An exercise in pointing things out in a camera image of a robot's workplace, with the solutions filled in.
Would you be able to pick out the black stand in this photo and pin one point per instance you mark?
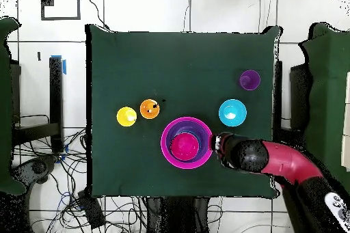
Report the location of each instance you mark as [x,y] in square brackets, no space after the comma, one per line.
[56,93]
[278,93]

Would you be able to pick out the blue tape piece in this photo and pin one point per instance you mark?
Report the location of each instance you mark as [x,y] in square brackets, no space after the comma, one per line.
[64,66]

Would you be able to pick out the purple bowl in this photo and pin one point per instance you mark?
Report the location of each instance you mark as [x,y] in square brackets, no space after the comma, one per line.
[191,126]

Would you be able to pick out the dark green side tablecloth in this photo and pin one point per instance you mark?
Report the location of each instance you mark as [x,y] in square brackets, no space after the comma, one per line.
[328,107]
[5,107]

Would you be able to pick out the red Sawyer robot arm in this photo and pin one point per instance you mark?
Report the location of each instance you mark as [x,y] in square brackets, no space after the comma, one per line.
[287,160]

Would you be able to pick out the yellow cup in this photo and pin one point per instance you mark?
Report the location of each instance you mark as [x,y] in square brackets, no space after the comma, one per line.
[123,113]

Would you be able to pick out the cyan bowl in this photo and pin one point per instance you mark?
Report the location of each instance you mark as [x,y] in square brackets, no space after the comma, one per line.
[232,110]

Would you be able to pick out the orange cup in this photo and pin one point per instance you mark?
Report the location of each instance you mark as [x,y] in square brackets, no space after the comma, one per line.
[146,106]

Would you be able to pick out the black box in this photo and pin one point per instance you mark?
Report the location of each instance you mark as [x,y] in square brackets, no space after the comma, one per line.
[93,211]

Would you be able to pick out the grey chair base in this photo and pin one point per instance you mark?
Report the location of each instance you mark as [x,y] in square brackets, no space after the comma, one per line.
[38,167]

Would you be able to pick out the small red-pink bowl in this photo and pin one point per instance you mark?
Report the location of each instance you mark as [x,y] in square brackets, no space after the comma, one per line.
[184,147]

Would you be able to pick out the purple cup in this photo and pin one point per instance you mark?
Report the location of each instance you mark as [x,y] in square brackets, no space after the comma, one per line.
[250,80]

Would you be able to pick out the large pink bowl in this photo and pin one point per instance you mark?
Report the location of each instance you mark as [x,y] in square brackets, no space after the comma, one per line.
[163,142]

